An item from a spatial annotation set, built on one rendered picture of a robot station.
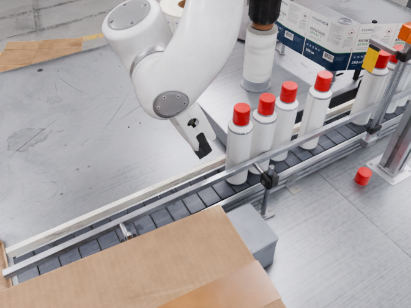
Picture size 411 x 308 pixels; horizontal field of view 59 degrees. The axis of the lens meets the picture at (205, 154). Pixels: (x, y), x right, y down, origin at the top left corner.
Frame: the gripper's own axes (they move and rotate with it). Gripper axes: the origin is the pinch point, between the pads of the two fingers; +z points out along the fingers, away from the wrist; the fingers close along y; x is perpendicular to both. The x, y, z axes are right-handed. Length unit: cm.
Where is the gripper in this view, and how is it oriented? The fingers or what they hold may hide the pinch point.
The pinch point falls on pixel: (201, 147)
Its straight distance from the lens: 71.8
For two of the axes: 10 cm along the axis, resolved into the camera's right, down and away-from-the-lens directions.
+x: -8.1, 5.8, -0.9
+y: -5.1, -6.1, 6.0
